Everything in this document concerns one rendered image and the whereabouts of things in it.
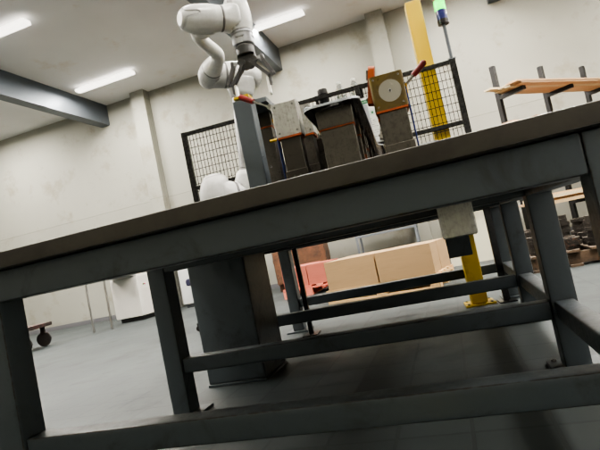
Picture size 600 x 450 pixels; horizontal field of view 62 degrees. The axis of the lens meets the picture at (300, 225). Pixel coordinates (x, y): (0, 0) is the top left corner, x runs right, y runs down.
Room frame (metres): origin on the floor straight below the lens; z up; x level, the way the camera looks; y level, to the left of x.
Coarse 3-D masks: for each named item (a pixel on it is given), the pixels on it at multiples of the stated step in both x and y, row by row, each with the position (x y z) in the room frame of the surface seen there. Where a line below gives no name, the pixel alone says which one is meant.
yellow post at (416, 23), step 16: (416, 0) 3.17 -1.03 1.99; (416, 16) 3.17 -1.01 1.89; (416, 32) 3.18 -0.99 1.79; (416, 48) 3.18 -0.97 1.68; (432, 80) 3.17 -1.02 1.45; (432, 112) 3.18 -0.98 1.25; (464, 256) 3.18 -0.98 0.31; (464, 272) 3.21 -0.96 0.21; (480, 272) 3.17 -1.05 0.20; (464, 304) 3.26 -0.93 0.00; (480, 304) 3.14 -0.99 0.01
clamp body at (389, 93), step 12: (396, 72) 1.59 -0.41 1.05; (372, 84) 1.61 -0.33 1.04; (384, 84) 1.60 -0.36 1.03; (396, 84) 1.59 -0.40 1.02; (372, 96) 1.61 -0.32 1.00; (384, 96) 1.60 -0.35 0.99; (396, 96) 1.59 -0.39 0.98; (408, 96) 1.61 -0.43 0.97; (384, 108) 1.60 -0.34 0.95; (396, 108) 1.60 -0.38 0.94; (408, 108) 1.62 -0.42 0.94; (384, 120) 1.61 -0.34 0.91; (396, 120) 1.60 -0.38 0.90; (408, 120) 1.60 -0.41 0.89; (384, 132) 1.61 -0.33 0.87; (396, 132) 1.61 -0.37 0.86; (408, 132) 1.60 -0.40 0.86; (396, 144) 1.60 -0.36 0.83; (408, 144) 1.60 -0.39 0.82
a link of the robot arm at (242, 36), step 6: (234, 30) 1.93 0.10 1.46; (240, 30) 1.93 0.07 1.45; (246, 30) 1.93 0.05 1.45; (252, 30) 1.96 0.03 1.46; (234, 36) 1.94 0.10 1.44; (240, 36) 1.93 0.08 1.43; (246, 36) 1.93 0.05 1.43; (252, 36) 1.95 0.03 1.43; (234, 42) 1.94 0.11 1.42; (240, 42) 1.93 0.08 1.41; (246, 42) 1.94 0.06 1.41; (252, 42) 1.95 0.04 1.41; (234, 48) 1.98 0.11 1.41
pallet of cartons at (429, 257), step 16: (432, 240) 4.82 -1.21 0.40; (352, 256) 5.05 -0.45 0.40; (368, 256) 4.67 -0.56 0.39; (384, 256) 4.59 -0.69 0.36; (400, 256) 4.53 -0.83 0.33; (416, 256) 4.47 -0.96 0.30; (432, 256) 4.44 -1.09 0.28; (448, 256) 5.03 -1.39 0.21; (336, 272) 4.83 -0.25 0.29; (352, 272) 4.76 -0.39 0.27; (368, 272) 4.69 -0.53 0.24; (384, 272) 4.60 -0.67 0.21; (400, 272) 4.54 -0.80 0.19; (416, 272) 4.49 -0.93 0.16; (432, 272) 4.43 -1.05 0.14; (336, 288) 4.84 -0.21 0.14; (416, 288) 4.54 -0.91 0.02
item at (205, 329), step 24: (216, 264) 2.41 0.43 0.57; (240, 264) 2.38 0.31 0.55; (264, 264) 2.63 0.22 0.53; (192, 288) 2.45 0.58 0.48; (216, 288) 2.42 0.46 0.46; (240, 288) 2.38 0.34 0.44; (264, 288) 2.57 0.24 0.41; (216, 312) 2.42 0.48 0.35; (240, 312) 2.39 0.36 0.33; (264, 312) 2.50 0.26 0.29; (216, 336) 2.43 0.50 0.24; (240, 336) 2.40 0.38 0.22; (264, 336) 2.45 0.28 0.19; (216, 384) 2.45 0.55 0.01
